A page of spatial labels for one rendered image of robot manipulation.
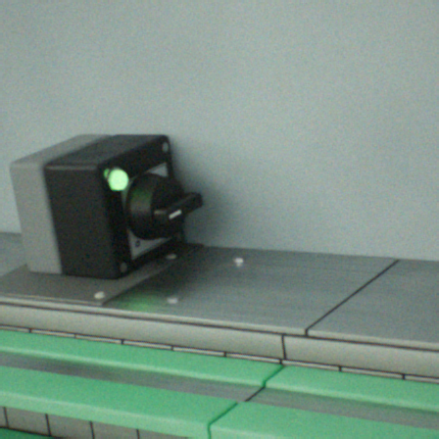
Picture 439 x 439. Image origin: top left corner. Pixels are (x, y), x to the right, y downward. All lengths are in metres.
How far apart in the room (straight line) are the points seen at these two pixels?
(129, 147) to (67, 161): 0.04
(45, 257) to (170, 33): 0.17
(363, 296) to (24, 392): 0.20
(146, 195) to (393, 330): 0.21
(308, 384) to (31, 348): 0.20
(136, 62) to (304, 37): 0.13
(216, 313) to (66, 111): 0.24
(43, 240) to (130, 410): 0.21
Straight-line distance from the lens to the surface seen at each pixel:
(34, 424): 0.87
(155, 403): 0.69
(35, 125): 0.96
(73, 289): 0.84
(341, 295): 0.76
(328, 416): 0.65
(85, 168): 0.82
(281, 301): 0.76
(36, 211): 0.86
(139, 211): 0.83
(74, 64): 0.92
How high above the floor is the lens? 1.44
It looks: 50 degrees down
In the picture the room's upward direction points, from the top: 121 degrees counter-clockwise
